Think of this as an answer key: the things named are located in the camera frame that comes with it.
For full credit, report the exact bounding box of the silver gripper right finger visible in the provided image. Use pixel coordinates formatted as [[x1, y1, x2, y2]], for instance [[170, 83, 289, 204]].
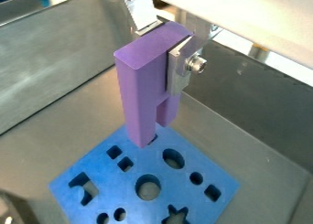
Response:
[[166, 11, 222, 95]]

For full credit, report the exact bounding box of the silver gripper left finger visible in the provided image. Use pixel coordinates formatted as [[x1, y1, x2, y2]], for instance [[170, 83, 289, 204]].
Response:
[[119, 0, 163, 40]]

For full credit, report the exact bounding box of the purple double-square block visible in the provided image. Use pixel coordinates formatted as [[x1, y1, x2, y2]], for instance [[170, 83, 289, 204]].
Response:
[[114, 22, 191, 147]]

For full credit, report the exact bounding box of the grey metal tray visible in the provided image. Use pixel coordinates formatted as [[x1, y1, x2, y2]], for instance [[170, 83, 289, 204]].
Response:
[[0, 0, 313, 224]]

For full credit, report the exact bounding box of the blue shape-sorter board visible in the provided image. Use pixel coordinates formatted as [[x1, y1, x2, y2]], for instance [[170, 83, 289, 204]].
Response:
[[49, 127, 238, 224]]

